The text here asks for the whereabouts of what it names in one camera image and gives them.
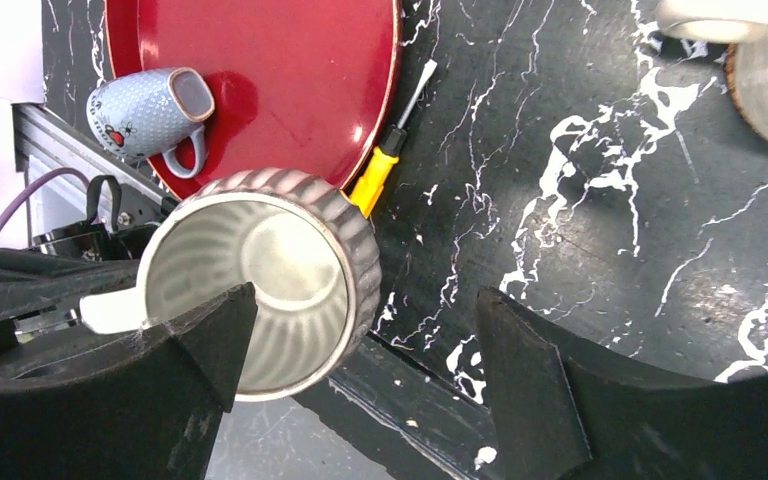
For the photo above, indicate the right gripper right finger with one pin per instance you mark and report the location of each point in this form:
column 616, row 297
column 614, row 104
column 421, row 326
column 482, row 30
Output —
column 565, row 407

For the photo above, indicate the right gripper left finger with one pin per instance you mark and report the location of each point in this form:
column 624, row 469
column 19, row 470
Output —
column 142, row 405

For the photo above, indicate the ribbed beige mug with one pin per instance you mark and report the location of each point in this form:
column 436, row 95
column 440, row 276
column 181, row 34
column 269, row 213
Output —
column 309, row 253

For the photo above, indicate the small white grey mug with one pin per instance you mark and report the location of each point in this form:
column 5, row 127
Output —
column 154, row 112

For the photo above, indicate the red round tray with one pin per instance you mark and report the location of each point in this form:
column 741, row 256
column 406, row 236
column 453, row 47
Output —
column 298, row 84

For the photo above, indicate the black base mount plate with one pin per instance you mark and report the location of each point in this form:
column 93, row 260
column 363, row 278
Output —
column 62, row 251

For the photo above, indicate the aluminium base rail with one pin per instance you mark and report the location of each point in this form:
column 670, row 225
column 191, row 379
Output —
column 44, row 143

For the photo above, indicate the yellow handled screwdriver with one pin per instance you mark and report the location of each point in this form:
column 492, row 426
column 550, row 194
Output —
column 386, row 154

